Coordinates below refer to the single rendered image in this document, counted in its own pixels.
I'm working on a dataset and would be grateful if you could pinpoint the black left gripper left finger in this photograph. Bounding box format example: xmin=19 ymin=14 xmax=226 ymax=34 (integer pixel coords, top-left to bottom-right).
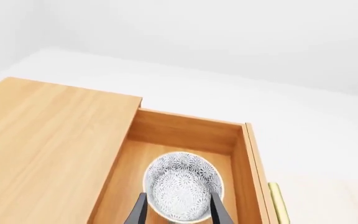
xmin=124 ymin=192 xmax=149 ymax=224

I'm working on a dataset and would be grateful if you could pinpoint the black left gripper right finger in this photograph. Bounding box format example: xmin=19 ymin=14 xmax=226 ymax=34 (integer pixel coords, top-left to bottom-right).
xmin=210 ymin=192 xmax=236 ymax=224

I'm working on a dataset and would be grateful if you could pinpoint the wooden drawer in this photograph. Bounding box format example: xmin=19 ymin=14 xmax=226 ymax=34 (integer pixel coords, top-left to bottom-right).
xmin=85 ymin=107 xmax=278 ymax=224

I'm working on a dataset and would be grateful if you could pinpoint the wooden cabinet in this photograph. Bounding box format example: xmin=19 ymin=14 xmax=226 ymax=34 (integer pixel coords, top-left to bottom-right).
xmin=0 ymin=77 xmax=144 ymax=224

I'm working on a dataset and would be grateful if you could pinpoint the brass drawer handle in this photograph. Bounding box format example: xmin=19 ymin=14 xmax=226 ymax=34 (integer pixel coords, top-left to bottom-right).
xmin=267 ymin=182 xmax=291 ymax=224

